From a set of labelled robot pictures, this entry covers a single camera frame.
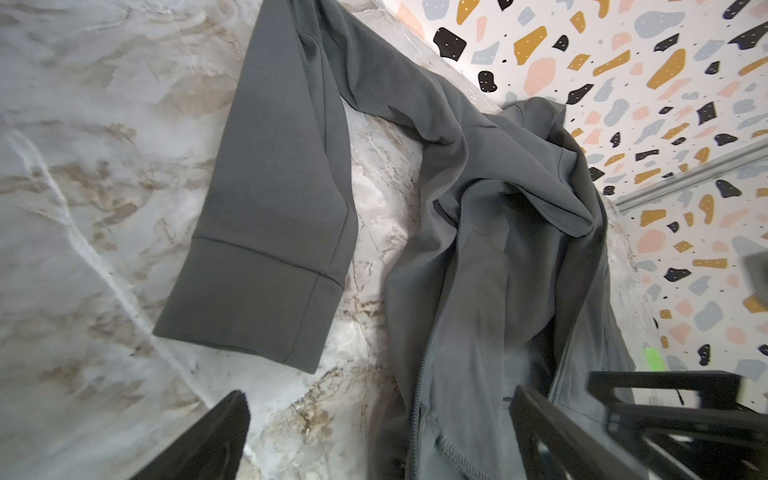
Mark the dark grey zip jacket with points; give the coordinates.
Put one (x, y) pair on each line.
(504, 283)

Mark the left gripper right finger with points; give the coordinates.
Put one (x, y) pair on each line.
(552, 445)

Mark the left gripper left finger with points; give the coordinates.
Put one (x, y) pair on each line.
(212, 448)

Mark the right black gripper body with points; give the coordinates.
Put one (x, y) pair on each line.
(720, 439)

